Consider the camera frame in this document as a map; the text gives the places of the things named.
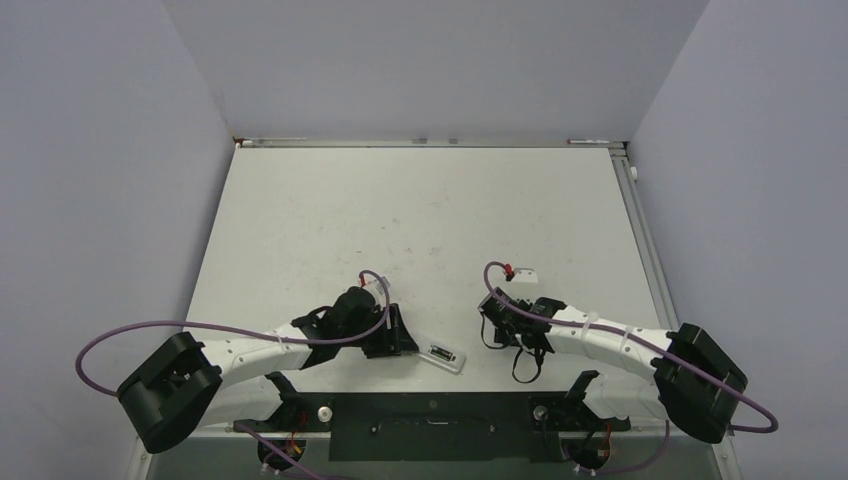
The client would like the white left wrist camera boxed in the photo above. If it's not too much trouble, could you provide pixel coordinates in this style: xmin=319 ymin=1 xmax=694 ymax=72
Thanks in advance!
xmin=359 ymin=274 xmax=391 ymax=307

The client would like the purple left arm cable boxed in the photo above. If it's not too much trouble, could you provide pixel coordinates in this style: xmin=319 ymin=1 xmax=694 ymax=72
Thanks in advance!
xmin=74 ymin=268 xmax=393 ymax=399

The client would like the green AAA battery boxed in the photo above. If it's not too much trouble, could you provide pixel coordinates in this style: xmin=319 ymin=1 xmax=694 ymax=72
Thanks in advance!
xmin=429 ymin=345 xmax=457 ymax=363

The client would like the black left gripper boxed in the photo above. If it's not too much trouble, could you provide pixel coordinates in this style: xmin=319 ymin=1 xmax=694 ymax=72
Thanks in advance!
xmin=339 ymin=303 xmax=416 ymax=358

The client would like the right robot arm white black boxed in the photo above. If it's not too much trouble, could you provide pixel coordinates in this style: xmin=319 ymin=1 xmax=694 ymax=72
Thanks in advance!
xmin=478 ymin=289 xmax=748 ymax=444

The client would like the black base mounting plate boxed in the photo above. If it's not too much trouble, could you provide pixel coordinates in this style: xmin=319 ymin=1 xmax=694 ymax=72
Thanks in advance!
xmin=245 ymin=391 xmax=631 ymax=463

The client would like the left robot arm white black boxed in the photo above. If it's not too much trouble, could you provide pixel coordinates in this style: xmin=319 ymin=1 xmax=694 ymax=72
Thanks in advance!
xmin=117 ymin=285 xmax=420 ymax=453

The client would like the white remote control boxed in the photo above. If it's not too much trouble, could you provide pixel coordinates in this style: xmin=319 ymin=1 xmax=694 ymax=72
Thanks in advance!
xmin=417 ymin=340 xmax=466 ymax=375

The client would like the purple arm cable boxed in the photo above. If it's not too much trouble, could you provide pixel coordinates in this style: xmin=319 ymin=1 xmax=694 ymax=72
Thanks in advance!
xmin=74 ymin=268 xmax=393 ymax=399
xmin=482 ymin=260 xmax=780 ymax=435

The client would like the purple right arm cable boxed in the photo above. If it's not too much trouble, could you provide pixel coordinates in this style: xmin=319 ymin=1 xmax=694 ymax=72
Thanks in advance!
xmin=482 ymin=260 xmax=780 ymax=435

